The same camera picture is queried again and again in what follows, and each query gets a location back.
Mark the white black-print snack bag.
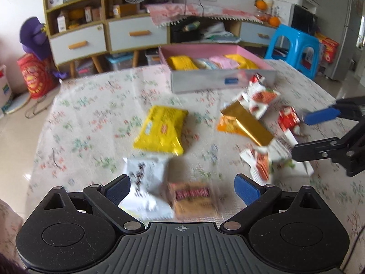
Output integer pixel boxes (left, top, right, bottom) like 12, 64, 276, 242
118, 155, 175, 221

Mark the brown cracker packet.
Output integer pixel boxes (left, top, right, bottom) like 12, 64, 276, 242
168, 181, 218, 219

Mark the gold orange snack packet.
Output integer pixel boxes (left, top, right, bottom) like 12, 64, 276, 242
216, 101, 274, 146

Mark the yellow snack bag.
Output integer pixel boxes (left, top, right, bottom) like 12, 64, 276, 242
133, 105, 189, 156

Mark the white pecan kernels bag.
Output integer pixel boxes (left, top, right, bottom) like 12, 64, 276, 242
233, 74, 281, 120

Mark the white orange snack bag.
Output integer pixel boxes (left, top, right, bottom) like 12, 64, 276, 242
240, 129, 314, 186

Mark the small red snack bag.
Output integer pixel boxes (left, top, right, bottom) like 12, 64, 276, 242
278, 106, 301, 135

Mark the floral tablecloth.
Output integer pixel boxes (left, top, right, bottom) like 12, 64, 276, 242
1, 61, 364, 273

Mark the blue plastic stool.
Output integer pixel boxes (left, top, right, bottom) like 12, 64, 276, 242
265, 24, 321, 80

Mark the orange fruit lower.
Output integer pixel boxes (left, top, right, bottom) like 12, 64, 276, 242
267, 16, 281, 28

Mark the orange fruit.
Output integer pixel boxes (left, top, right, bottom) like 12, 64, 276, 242
254, 0, 268, 11
267, 16, 281, 28

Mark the orange fruit on top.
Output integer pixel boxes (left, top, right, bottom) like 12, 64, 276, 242
254, 0, 268, 11

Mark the red round gift bag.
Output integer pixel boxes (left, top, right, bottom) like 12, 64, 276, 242
17, 53, 58, 100

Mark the pink cardboard box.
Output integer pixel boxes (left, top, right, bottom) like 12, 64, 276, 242
159, 43, 276, 93

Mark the wooden drawer cabinet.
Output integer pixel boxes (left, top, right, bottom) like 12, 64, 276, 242
41, 0, 286, 78

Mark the purple plush toy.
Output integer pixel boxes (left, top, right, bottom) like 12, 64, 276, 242
17, 17, 70, 80

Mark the pink fringed cloth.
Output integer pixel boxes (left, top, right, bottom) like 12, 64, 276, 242
145, 3, 263, 27

